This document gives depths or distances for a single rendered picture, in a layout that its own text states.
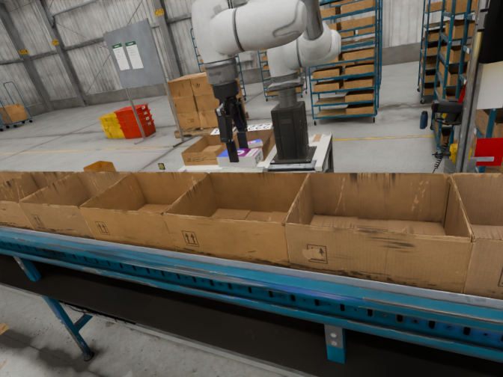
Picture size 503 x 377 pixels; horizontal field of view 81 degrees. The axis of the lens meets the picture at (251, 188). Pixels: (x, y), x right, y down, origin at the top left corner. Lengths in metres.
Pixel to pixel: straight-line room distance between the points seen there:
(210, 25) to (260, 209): 0.63
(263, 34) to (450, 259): 0.65
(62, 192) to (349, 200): 1.30
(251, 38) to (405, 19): 9.74
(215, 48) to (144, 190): 0.78
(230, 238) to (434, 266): 0.50
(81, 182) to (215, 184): 0.78
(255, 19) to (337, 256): 0.60
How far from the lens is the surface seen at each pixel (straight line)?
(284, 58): 1.74
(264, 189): 1.06
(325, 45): 1.67
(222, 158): 0.94
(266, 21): 0.79
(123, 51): 6.14
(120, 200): 1.34
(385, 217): 1.03
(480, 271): 0.78
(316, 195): 1.02
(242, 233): 0.82
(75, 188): 1.70
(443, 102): 1.52
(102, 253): 1.17
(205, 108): 5.64
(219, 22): 0.83
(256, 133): 2.29
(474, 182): 0.99
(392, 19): 10.50
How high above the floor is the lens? 1.47
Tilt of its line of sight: 27 degrees down
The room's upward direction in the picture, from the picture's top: 12 degrees counter-clockwise
